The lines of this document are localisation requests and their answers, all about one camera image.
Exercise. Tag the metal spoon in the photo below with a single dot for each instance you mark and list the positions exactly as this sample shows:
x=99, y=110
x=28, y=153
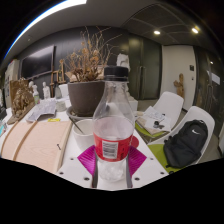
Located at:
x=76, y=126

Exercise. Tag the black wall screen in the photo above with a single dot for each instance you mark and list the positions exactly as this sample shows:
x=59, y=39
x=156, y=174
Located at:
x=38, y=61

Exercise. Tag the small yellow tag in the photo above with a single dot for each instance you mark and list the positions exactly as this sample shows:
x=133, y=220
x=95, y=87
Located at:
x=54, y=119

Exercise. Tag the black backpack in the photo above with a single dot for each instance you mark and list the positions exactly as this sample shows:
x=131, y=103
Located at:
x=185, y=143

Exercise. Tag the round ceiling spotlight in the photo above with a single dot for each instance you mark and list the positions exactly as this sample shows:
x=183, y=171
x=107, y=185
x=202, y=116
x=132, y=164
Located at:
x=156, y=32
x=194, y=30

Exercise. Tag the light wooden panel board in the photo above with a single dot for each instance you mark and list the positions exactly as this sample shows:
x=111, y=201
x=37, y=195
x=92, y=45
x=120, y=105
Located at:
x=40, y=140

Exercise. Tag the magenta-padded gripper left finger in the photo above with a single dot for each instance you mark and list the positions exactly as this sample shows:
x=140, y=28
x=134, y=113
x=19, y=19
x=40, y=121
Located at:
x=85, y=161

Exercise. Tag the bunch of keys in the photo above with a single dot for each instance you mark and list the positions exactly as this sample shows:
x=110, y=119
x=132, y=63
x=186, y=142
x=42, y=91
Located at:
x=158, y=124

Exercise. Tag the white headless plaster statue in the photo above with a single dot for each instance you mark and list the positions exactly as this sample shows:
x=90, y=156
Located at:
x=124, y=61

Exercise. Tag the white cup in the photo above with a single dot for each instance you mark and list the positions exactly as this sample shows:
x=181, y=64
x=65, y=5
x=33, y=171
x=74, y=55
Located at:
x=83, y=136

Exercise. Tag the small white plaster figurine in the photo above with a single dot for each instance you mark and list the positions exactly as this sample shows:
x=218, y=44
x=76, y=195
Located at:
x=30, y=84
x=46, y=90

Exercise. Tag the small grey tape roll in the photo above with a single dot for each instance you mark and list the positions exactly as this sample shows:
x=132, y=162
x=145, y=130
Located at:
x=60, y=106

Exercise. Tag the stack of papers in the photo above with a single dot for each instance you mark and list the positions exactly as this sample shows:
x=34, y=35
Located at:
x=150, y=115

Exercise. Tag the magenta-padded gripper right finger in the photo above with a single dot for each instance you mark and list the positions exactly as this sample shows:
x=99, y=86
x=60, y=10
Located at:
x=138, y=160

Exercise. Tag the white cabinet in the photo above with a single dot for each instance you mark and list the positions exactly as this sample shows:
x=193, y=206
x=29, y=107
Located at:
x=11, y=73

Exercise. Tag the wooden figure statue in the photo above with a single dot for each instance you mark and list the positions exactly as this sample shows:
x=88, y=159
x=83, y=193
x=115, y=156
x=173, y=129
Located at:
x=180, y=85

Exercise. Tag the wooden easel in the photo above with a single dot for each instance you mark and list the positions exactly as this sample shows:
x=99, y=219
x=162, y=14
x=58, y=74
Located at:
x=61, y=68

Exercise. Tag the clear red-labelled drink bottle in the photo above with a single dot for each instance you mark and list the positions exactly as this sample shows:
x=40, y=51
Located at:
x=113, y=133

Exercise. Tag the white plastic chair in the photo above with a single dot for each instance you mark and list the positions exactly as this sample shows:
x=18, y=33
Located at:
x=200, y=115
x=171, y=103

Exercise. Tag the flat round red coaster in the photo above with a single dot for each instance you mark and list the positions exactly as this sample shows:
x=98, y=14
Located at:
x=135, y=141

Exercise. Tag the dark glass bottle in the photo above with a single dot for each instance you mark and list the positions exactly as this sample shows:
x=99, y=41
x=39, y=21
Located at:
x=57, y=90

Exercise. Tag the dried plant in brown pot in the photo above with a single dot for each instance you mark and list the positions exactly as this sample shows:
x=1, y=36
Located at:
x=85, y=96

